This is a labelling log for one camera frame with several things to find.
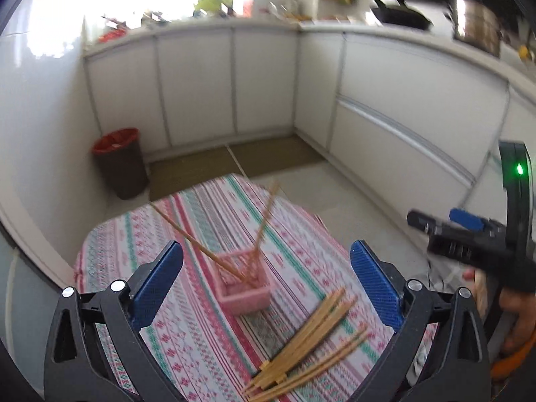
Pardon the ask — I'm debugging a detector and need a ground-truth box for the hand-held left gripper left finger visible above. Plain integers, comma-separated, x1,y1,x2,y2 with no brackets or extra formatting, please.
44,241,185,402

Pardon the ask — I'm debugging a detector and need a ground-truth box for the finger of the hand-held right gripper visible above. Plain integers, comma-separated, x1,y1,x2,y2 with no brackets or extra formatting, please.
407,210,514,267
451,208,508,238

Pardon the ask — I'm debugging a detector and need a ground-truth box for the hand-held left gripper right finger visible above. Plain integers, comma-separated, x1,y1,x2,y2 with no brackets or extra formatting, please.
349,240,490,402

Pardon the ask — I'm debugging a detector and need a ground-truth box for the wooden chopstick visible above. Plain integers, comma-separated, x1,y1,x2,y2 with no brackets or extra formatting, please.
151,202,249,282
246,179,280,286

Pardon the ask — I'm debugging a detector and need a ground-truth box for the pink plastic basket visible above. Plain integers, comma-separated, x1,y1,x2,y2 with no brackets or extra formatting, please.
215,248,276,316

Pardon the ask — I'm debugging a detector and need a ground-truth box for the pile of wooden chopsticks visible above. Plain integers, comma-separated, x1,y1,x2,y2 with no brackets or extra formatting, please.
242,287,370,402

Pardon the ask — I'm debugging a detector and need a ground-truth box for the person's right hand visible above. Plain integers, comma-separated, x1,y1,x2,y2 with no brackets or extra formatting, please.
500,290,532,353

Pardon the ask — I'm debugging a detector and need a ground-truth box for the striped printed tablecloth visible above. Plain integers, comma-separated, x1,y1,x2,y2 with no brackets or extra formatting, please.
74,174,440,402

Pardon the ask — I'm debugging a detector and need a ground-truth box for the brown floor mat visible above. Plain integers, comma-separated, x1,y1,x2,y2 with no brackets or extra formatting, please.
144,146,246,202
228,134,325,179

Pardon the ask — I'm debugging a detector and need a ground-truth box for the brown trash bin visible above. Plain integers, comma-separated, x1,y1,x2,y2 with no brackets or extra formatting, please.
92,128,149,200

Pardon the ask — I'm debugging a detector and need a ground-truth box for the white kitchen cabinet run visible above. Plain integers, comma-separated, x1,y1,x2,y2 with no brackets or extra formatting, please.
293,23,536,235
81,23,300,155

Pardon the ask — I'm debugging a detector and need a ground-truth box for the steel stock pot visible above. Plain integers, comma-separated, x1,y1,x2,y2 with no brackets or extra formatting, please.
445,0,503,58

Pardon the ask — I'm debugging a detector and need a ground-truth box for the black wok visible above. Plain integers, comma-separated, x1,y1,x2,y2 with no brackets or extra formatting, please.
356,0,433,31

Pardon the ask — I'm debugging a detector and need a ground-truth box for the red packet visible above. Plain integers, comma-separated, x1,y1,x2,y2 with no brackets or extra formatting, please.
98,29,126,45

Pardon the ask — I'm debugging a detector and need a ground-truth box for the green bag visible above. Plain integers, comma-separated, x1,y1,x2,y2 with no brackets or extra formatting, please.
195,0,235,15

